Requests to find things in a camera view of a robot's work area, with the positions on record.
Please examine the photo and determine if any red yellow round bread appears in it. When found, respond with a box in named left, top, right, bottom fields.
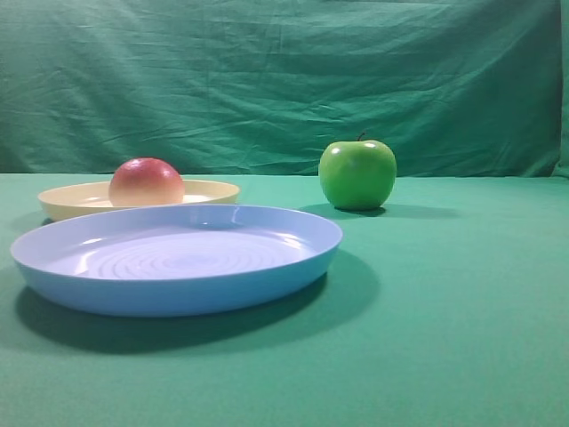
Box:
left=108, top=157, right=185, bottom=206

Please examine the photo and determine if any blue plastic plate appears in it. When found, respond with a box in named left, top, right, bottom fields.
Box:
left=11, top=205, right=343, bottom=318

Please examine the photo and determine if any yellow plastic plate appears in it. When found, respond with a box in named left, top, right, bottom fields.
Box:
left=37, top=179, right=241, bottom=222

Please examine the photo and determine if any green apple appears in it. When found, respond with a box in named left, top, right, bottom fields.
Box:
left=318, top=135, right=397, bottom=211

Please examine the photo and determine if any green backdrop cloth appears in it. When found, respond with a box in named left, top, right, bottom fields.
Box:
left=1, top=1, right=568, bottom=177

